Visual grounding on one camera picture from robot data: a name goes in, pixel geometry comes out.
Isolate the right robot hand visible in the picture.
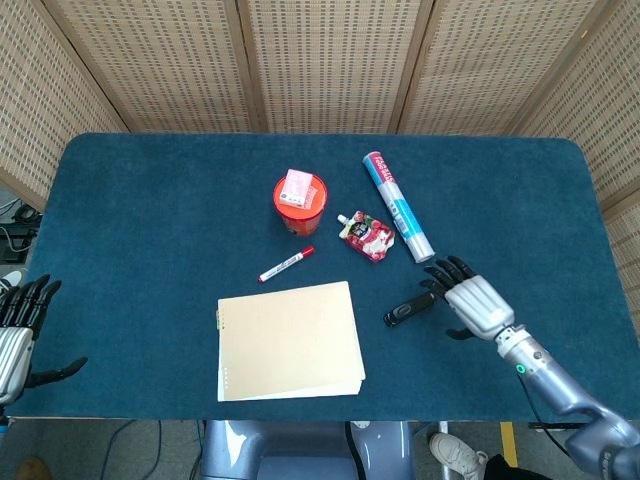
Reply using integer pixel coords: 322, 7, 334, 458
420, 256, 516, 343

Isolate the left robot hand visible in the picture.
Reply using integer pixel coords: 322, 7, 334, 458
0, 274, 89, 406

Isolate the black small device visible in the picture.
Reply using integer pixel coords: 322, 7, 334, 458
383, 293, 437, 328

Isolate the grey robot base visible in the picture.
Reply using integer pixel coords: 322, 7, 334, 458
199, 419, 417, 480

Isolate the tan spiral-bound notebook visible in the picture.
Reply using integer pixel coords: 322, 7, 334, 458
215, 280, 367, 403

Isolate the plastic wrap roll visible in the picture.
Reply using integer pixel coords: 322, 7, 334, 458
362, 151, 435, 264

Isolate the red spouted drink pouch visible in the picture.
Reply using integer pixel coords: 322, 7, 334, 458
336, 210, 397, 263

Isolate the brown shoe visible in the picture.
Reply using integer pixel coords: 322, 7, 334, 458
13, 455, 52, 480

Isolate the blue table cloth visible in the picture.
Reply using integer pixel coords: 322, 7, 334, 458
4, 131, 640, 424

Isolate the white sneaker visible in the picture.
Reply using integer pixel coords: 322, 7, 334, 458
429, 432, 489, 480

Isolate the red whiteboard marker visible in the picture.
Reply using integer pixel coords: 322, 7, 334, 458
258, 245, 316, 284

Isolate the orange instant noodle cup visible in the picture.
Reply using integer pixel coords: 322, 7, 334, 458
272, 174, 329, 237

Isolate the pink tissue pack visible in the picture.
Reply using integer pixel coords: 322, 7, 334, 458
281, 168, 316, 207

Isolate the woven folding screen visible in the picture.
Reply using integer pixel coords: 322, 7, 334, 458
0, 0, 640, 301

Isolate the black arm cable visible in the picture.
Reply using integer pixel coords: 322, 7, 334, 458
518, 374, 581, 460

